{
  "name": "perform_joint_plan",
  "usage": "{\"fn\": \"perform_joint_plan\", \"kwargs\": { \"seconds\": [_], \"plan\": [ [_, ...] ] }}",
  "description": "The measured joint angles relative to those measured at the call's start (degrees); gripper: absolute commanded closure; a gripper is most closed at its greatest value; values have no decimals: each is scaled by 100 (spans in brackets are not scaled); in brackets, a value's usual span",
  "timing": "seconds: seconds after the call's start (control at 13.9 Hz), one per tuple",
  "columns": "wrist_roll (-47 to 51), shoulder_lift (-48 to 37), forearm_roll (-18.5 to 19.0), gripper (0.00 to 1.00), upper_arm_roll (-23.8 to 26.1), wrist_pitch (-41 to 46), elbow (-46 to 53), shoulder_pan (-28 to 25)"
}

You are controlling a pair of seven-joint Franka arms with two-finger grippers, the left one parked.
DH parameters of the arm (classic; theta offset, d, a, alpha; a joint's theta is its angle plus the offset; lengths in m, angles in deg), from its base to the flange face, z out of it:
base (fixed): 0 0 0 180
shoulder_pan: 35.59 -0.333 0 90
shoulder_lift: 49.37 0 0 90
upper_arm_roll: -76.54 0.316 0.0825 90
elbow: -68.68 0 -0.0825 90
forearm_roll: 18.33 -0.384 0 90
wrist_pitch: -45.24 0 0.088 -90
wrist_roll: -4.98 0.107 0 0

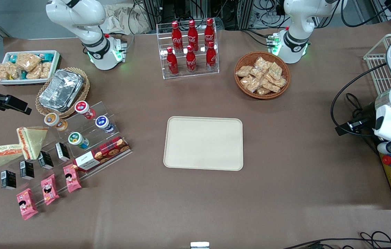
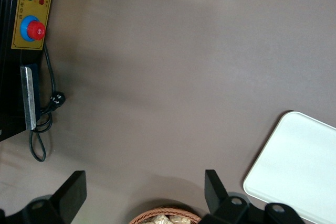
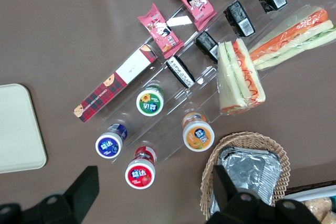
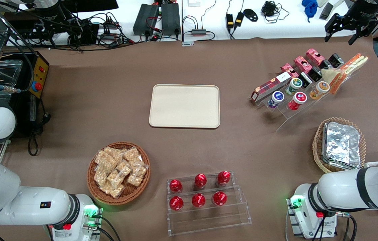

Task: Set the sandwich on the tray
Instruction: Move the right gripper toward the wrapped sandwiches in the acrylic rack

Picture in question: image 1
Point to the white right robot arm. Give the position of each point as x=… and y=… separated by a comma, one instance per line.
x=78, y=17

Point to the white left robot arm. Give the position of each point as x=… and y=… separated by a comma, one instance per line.
x=296, y=41

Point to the beige rectangular tray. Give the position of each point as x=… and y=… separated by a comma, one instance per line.
x=204, y=143

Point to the clear-wrapped crispy snack pack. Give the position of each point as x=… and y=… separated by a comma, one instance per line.
x=45, y=70
x=33, y=73
x=27, y=61
x=0, y=72
x=14, y=72

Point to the red emergency stop button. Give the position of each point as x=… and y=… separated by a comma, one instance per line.
x=389, y=159

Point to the teal snack pack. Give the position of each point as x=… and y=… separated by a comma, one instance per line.
x=12, y=58
x=47, y=57

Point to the orange-lid yogurt cup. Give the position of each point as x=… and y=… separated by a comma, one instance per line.
x=53, y=120

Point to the white rectangular snack bin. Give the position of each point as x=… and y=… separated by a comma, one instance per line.
x=55, y=62

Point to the silver foil container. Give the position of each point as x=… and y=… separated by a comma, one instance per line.
x=60, y=90

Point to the clear acrylic stepped display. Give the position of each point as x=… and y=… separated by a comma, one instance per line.
x=67, y=121

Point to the small black carton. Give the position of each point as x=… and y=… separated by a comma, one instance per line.
x=46, y=160
x=27, y=170
x=62, y=151
x=8, y=180

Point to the red-lid yogurt cup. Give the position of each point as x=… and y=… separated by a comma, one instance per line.
x=83, y=108

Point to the oval tan wicker basket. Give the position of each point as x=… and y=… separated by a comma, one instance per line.
x=84, y=90

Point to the green-lid yogurt cup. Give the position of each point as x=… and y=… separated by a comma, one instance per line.
x=75, y=138

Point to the clear-wrapped rice cracker pack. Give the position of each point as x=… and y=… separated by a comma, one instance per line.
x=275, y=71
x=280, y=82
x=244, y=71
x=271, y=86
x=263, y=91
x=262, y=63
x=257, y=73
x=250, y=84

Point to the pink snack packet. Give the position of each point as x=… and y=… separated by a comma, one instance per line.
x=27, y=204
x=49, y=189
x=72, y=178

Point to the blue-lid yogurt cup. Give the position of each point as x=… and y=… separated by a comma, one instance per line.
x=102, y=122

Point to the brown table cover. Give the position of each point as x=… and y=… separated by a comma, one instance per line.
x=285, y=190

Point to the red plaid cookie box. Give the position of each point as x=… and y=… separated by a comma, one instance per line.
x=102, y=154

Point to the crumpled beige cloth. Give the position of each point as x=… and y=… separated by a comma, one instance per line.
x=119, y=19

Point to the round brown wicker basket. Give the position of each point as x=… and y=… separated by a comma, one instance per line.
x=240, y=84

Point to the clear acrylic bottle rack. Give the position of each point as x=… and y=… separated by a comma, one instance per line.
x=161, y=34

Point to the red cola bottle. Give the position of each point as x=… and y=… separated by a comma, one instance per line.
x=191, y=62
x=192, y=34
x=211, y=58
x=209, y=33
x=176, y=36
x=172, y=64

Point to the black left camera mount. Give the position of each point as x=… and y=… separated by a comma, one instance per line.
x=356, y=124

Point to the grey metal frame bar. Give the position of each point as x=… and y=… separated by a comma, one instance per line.
x=0, y=29

